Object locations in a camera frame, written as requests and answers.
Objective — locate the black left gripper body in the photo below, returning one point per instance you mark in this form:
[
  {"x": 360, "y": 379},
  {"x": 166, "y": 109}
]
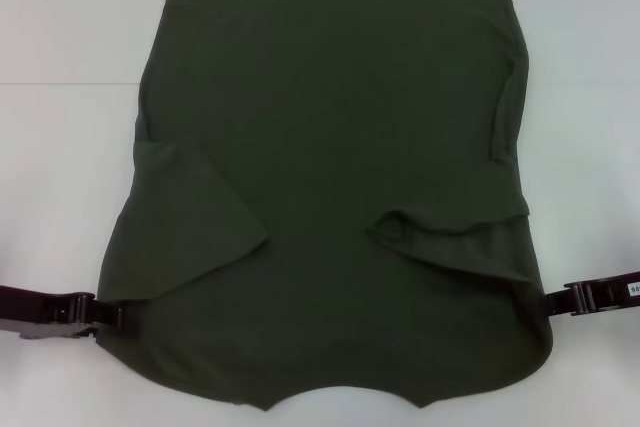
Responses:
[{"x": 25, "y": 307}]

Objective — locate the dark green t-shirt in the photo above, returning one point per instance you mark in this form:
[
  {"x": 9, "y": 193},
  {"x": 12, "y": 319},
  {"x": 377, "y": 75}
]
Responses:
[{"x": 320, "y": 147}]

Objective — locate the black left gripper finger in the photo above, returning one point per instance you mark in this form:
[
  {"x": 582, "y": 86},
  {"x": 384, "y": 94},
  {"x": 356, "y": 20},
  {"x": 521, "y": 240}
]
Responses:
[{"x": 105, "y": 314}]

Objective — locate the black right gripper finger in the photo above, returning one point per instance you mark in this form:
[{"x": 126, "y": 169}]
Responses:
[{"x": 560, "y": 299}]

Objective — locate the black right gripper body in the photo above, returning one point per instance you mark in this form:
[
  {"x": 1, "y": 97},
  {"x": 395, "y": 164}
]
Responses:
[{"x": 615, "y": 292}]

